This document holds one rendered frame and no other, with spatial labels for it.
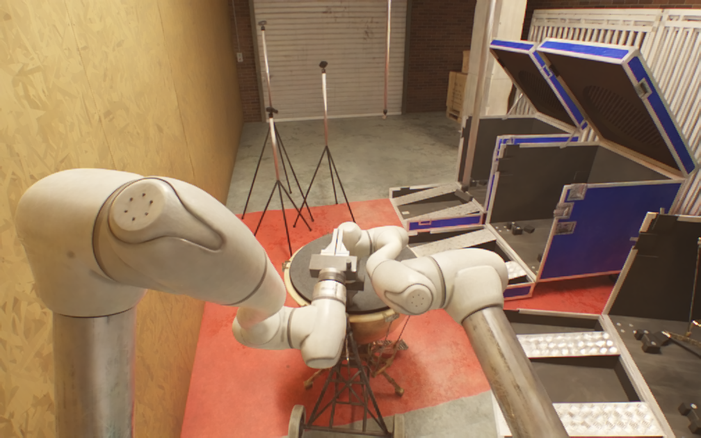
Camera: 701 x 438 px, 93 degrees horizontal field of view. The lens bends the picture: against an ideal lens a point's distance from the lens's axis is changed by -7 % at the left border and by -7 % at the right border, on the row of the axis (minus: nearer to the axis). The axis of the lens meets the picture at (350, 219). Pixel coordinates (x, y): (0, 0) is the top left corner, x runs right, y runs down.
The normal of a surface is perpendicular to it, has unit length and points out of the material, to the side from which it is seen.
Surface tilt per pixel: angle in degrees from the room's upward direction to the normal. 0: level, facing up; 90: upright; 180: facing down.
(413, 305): 68
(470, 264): 30
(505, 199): 90
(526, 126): 90
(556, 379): 2
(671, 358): 0
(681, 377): 0
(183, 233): 80
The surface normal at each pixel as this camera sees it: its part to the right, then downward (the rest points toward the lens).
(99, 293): 0.54, 0.52
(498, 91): 0.20, 0.48
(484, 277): 0.15, -0.58
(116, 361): 0.88, 0.17
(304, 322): -0.27, -0.60
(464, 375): -0.01, -0.87
